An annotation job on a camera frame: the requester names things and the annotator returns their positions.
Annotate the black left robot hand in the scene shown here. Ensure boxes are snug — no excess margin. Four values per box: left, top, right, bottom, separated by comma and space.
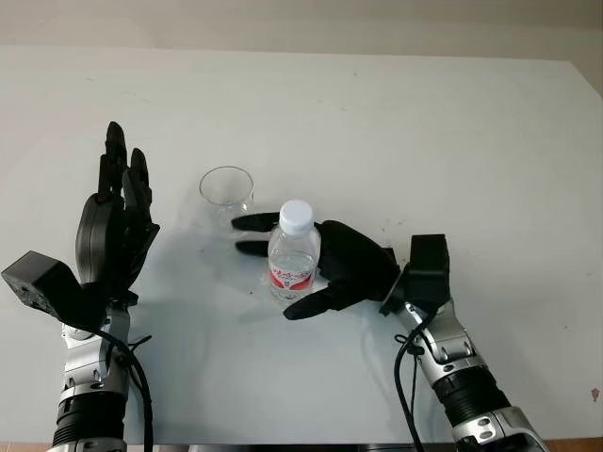
74, 121, 161, 301

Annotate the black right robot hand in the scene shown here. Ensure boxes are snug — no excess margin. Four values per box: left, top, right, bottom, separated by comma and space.
230, 211, 402, 323

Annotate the clear water bottle red label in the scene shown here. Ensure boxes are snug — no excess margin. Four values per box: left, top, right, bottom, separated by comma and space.
267, 199, 323, 304

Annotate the clear plastic cup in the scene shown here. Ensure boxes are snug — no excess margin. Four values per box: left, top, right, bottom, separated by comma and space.
198, 165, 256, 233

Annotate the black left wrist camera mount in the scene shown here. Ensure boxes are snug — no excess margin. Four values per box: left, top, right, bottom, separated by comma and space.
0, 250, 140, 331

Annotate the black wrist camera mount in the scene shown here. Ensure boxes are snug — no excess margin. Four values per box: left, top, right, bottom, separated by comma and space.
379, 234, 451, 317
0, 250, 140, 331

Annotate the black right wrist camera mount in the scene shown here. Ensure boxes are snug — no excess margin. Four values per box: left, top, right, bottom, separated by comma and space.
379, 234, 451, 317

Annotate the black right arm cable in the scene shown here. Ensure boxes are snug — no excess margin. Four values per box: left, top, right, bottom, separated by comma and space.
394, 310, 432, 452

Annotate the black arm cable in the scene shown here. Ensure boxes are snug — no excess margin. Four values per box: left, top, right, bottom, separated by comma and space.
394, 310, 432, 452
92, 328, 155, 447

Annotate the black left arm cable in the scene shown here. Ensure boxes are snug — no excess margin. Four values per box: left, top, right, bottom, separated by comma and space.
92, 328, 155, 447

